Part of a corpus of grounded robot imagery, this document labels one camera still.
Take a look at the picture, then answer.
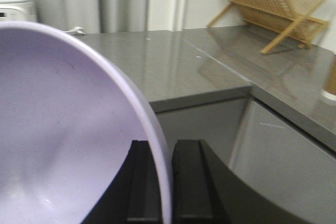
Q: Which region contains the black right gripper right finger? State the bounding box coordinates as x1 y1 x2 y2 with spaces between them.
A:
172 140 307 223

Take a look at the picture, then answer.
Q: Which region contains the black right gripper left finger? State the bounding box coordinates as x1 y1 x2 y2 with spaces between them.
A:
82 141 161 223

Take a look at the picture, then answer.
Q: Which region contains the lavender plastic bowl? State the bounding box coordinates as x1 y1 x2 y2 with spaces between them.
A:
1 21 172 223

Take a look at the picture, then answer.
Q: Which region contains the grey cabinet door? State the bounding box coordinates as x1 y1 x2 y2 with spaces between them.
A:
158 99 335 223

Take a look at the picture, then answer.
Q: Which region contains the wooden dish rack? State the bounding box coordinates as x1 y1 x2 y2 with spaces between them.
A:
207 0 329 54

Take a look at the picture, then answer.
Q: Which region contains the white blender appliance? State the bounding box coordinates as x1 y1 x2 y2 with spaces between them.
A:
1 0 37 22

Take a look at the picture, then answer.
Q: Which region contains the white power cord with plug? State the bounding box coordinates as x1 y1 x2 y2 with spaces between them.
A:
64 26 86 36

